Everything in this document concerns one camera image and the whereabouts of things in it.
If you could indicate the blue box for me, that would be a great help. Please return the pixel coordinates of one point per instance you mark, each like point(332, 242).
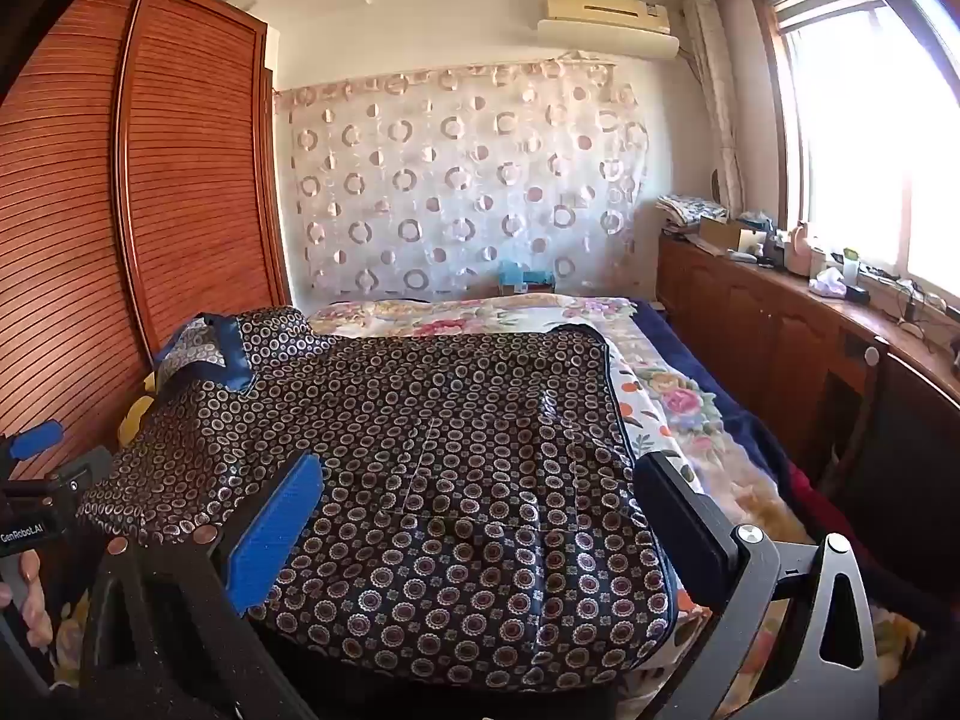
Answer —
point(525, 277)

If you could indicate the wooden louvered wardrobe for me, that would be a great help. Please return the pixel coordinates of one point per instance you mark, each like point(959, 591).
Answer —
point(172, 165)

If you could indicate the circle-patterned sheer curtain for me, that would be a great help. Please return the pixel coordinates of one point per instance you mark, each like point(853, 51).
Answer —
point(450, 165)

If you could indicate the wall air conditioner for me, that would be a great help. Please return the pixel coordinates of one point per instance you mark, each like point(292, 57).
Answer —
point(600, 11)

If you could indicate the green-capped bottle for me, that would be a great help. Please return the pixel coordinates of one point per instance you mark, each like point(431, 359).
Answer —
point(852, 266)

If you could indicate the long wooden cabinet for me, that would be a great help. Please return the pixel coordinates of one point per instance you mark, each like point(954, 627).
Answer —
point(750, 315)

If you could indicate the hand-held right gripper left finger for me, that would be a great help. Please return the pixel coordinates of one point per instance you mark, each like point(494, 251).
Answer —
point(277, 532)

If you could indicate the stack of folded cloths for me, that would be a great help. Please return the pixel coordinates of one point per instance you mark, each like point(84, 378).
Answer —
point(690, 208)

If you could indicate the red cloth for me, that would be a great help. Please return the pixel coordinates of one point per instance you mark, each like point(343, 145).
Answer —
point(814, 499)

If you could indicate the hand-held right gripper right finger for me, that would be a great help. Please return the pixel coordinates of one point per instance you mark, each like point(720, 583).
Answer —
point(682, 532)

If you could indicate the dark circle-patterned garment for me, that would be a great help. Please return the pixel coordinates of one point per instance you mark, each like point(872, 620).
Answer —
point(450, 502)

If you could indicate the cardboard box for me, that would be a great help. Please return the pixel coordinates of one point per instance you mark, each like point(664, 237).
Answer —
point(724, 234)

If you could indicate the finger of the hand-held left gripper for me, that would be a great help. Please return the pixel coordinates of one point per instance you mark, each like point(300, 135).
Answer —
point(37, 440)

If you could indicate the tied white window curtain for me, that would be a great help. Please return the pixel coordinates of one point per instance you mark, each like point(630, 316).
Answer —
point(712, 90)

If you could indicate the white orange-print cloth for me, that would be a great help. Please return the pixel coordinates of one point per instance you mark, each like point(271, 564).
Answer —
point(637, 420)

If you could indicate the crumpled white tissue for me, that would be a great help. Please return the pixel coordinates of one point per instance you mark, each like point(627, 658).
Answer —
point(827, 283)

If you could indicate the window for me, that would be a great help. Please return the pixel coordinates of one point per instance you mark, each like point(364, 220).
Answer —
point(862, 127)

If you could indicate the person's left hand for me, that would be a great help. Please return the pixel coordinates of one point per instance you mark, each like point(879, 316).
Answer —
point(34, 615)

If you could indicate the pink bottle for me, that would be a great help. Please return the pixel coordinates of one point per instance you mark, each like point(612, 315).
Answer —
point(801, 247)

